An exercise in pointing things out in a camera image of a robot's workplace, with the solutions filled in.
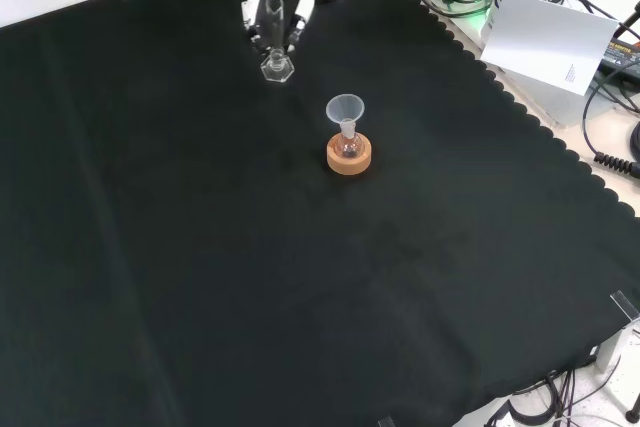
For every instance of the clear glass graduated cylinder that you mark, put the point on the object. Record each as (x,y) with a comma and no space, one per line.
(276,69)

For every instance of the clear plastic funnel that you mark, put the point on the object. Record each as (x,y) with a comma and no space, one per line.
(345,108)

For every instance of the small round-bottom glass flask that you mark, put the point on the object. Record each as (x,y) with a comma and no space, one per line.
(349,146)

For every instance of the black bench cloth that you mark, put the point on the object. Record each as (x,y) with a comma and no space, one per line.
(250,257)

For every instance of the white box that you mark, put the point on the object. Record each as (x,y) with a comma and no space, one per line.
(570,104)

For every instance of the black power adapter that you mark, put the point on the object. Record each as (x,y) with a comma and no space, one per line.
(622,57)

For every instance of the clear cloth clip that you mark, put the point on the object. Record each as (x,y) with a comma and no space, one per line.
(386,421)
(626,306)

